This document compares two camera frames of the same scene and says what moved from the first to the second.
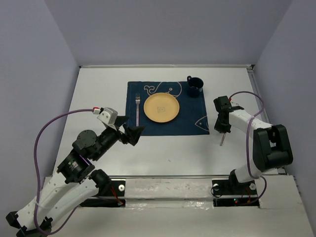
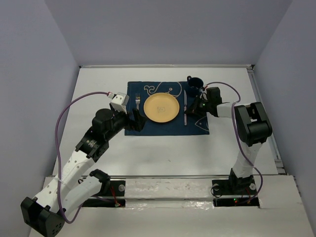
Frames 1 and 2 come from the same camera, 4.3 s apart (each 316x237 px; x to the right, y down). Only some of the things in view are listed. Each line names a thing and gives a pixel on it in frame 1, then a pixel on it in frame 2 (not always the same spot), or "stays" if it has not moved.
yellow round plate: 161,107 stays
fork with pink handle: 138,99 stays
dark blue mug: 195,86 stays
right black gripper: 221,129 -> 193,109
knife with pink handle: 222,139 -> 185,107
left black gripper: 134,133 -> 138,122
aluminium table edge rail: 169,66 stays
